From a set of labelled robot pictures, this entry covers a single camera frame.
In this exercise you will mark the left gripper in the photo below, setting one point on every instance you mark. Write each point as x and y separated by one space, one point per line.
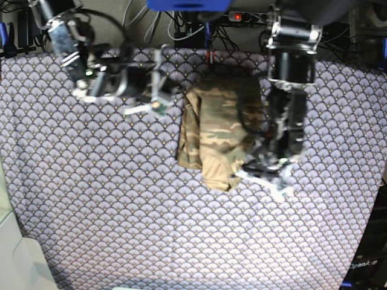
268 158

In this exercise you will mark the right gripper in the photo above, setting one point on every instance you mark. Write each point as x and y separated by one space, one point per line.
135 82

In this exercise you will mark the camouflage T-shirt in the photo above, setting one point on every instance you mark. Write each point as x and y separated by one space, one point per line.
213 139

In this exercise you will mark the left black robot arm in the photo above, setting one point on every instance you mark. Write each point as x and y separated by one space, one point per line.
296 30

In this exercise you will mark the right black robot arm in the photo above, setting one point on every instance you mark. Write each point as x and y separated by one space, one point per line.
94 75

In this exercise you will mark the red black table clamp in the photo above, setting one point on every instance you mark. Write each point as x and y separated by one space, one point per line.
210 57

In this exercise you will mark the black power strip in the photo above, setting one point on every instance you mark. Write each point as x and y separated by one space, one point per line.
239 16

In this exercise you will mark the purple fan-pattern tablecloth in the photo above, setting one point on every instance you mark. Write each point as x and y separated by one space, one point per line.
106 200

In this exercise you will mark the black OpenArm box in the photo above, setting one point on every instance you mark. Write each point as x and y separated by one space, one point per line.
368 268

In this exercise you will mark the white plastic bin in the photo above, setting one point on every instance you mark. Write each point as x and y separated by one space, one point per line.
23 265

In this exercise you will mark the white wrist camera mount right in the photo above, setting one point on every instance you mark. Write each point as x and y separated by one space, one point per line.
158 103

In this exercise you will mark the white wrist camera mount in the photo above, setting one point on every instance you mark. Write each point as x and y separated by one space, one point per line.
158 103
278 186

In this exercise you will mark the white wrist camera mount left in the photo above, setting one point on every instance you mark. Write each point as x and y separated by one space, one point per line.
278 186

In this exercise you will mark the blue vertical clamp post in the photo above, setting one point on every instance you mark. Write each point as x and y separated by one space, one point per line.
207 35

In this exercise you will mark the blue mount plate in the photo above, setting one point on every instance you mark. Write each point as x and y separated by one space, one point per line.
188 5

